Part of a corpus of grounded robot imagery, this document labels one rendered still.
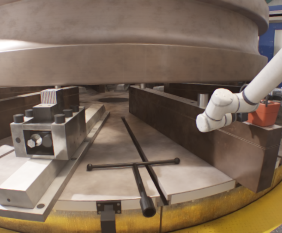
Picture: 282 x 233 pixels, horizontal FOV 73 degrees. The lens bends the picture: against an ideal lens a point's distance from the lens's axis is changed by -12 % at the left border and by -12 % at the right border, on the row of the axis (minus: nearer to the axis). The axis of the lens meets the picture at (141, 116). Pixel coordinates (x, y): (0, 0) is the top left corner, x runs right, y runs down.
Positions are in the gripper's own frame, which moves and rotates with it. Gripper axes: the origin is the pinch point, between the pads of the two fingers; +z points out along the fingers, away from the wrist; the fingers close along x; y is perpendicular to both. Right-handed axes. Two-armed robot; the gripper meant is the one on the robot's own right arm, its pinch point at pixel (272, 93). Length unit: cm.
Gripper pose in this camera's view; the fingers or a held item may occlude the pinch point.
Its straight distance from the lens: 137.3
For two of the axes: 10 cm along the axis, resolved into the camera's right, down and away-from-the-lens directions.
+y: 0.0, -9.7, -2.4
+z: -9.3, 0.9, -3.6
